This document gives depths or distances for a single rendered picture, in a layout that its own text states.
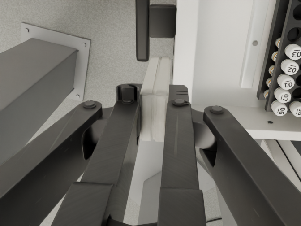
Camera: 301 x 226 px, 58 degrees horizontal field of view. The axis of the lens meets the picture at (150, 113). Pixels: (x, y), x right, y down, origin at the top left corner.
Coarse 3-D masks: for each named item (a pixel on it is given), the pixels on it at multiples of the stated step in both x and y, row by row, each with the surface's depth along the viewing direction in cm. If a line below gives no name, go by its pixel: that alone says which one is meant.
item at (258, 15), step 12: (264, 0) 28; (252, 12) 29; (264, 12) 29; (252, 24) 29; (264, 24) 29; (252, 36) 30; (252, 48) 30; (252, 60) 31; (252, 72) 32; (240, 84) 33; (252, 84) 32
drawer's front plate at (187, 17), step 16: (176, 0) 28; (192, 0) 21; (176, 16) 22; (192, 16) 22; (176, 32) 23; (192, 32) 22; (176, 48) 23; (192, 48) 23; (176, 64) 24; (192, 64) 24; (176, 80) 24; (192, 80) 24
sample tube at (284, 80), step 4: (272, 68) 28; (272, 72) 28; (280, 76) 26; (284, 76) 26; (288, 76) 26; (280, 80) 26; (284, 80) 25; (288, 80) 25; (292, 80) 25; (280, 84) 26; (284, 84) 25; (288, 84) 25; (292, 84) 25; (284, 88) 26; (288, 88) 26
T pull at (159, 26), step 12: (144, 0) 23; (144, 12) 23; (156, 12) 24; (168, 12) 23; (144, 24) 24; (156, 24) 24; (168, 24) 24; (144, 36) 24; (156, 36) 24; (168, 36) 24; (144, 48) 25; (144, 60) 26
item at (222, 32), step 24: (216, 0) 30; (240, 0) 29; (216, 24) 31; (240, 24) 30; (216, 48) 32; (240, 48) 32; (264, 48) 32; (216, 72) 33; (240, 72) 33; (192, 96) 35; (216, 96) 35; (240, 96) 34; (240, 120) 32; (264, 120) 32; (288, 120) 32
